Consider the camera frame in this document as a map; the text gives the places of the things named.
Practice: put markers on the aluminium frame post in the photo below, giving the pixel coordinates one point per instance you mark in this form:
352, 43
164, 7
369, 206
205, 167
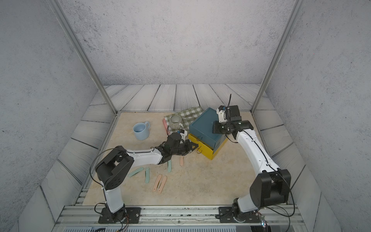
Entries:
278, 53
63, 21

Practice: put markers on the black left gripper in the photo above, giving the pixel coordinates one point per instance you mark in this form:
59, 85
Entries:
189, 146

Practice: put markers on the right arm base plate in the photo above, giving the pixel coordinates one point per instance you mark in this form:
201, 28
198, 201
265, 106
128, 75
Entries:
229, 214

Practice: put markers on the aluminium frame post right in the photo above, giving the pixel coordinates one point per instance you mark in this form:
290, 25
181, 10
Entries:
278, 53

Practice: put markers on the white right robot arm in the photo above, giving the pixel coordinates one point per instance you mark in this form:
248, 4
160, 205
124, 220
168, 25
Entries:
271, 185

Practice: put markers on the light blue mug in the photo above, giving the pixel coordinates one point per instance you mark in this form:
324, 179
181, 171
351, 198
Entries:
141, 130

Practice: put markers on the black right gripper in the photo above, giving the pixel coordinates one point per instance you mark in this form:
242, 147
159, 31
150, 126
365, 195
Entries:
215, 128

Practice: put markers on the green checkered cloth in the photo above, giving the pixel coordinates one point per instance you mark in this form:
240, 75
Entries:
188, 116

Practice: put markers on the aluminium frame post left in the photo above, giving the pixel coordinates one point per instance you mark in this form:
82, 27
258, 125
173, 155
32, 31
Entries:
63, 21

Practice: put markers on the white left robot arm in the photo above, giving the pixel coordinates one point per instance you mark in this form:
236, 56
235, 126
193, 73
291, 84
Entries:
115, 166

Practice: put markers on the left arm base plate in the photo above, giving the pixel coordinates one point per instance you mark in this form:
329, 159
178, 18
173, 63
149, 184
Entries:
126, 215

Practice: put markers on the teal drawer cabinet box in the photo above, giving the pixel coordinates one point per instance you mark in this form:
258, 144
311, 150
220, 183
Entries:
202, 129

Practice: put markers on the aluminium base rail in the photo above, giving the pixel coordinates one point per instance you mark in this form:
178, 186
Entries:
180, 219

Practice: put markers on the green striped ceramic cup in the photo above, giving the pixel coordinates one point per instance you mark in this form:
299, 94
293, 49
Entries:
175, 122

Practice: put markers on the mint green folding knife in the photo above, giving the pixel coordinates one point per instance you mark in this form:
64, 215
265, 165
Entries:
147, 175
135, 171
169, 166

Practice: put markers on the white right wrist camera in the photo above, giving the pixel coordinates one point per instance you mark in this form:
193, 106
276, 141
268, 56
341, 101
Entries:
221, 112

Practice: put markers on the pink tray under cloth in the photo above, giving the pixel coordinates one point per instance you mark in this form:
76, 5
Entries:
166, 126

